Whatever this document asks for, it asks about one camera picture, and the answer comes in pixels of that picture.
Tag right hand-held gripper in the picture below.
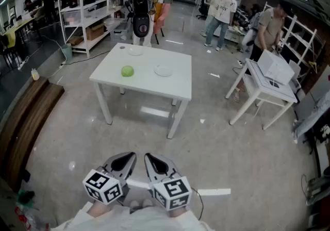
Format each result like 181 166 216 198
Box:
144 153 193 212

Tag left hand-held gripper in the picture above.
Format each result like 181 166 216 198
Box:
82 152 137 205

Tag green cabbage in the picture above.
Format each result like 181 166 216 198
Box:
121 65 135 78

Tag person's left forearm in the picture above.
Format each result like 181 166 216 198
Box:
87 200 112 217

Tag person's right forearm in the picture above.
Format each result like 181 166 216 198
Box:
169 205 187 218

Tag person's white coat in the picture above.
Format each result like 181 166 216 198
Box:
51 203 215 231

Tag white square table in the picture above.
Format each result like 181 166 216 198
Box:
89 42 193 140

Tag wooden steps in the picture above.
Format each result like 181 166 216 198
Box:
0 76 65 192

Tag clear plastic bag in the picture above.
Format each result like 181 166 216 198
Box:
14 199 50 231

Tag white round plate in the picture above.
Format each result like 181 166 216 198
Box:
128 46 144 57

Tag green trash bin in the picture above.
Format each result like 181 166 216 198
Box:
61 43 74 61

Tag small white table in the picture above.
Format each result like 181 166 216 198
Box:
225 57 299 131

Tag clear storage bin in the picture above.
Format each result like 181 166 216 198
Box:
110 18 133 42

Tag cardboard box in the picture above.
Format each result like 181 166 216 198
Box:
86 23 105 41

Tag pink chair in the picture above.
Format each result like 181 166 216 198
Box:
152 3 171 45

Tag white shelving rack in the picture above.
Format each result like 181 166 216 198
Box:
262 2 326 90
57 0 131 58

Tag white box appliance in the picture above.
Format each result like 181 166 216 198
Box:
257 49 295 86

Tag black office chair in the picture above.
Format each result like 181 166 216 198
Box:
195 0 210 21

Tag yellow topped table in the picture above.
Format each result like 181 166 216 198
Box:
2 17 36 45

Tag white panel with red mark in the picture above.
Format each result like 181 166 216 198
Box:
308 64 330 104

